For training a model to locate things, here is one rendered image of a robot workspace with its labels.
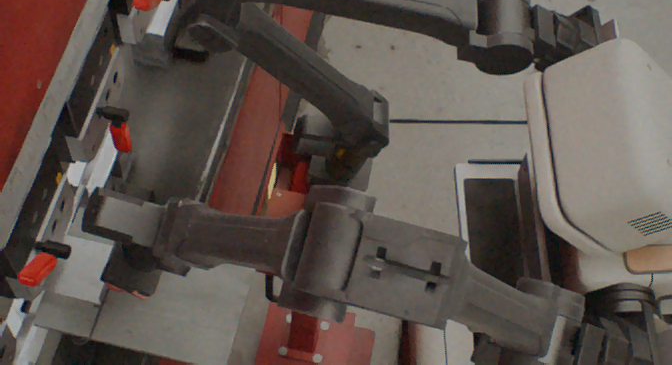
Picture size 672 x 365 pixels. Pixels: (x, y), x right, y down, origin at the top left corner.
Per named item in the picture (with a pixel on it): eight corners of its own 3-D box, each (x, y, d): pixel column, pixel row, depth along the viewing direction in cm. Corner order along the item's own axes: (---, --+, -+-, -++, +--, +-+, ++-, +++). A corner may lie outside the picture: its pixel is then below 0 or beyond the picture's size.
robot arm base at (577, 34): (610, 79, 138) (597, 6, 144) (571, 57, 133) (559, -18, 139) (559, 107, 144) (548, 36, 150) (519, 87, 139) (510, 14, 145)
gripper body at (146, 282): (102, 279, 133) (121, 263, 127) (129, 209, 138) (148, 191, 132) (148, 299, 135) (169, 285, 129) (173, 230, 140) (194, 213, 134)
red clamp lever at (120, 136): (132, 157, 144) (123, 118, 135) (103, 150, 144) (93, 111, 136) (136, 146, 145) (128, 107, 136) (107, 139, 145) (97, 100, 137)
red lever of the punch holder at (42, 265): (40, 277, 117) (72, 243, 126) (4, 268, 117) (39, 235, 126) (38, 291, 117) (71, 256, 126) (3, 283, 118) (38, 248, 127)
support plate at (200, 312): (225, 373, 138) (224, 370, 138) (33, 326, 140) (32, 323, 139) (260, 252, 147) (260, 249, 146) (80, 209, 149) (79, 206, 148)
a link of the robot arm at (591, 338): (602, 380, 116) (614, 333, 117) (542, 362, 111) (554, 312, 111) (541, 364, 124) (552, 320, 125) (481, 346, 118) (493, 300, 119)
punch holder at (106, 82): (90, 171, 140) (69, 102, 126) (29, 156, 140) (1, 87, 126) (126, 80, 147) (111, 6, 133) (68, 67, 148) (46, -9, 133)
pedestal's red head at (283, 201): (345, 291, 181) (353, 246, 165) (254, 272, 182) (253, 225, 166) (367, 191, 191) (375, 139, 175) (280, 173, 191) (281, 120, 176)
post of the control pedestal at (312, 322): (313, 353, 232) (324, 247, 185) (289, 348, 232) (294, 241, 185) (318, 330, 234) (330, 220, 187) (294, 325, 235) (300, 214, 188)
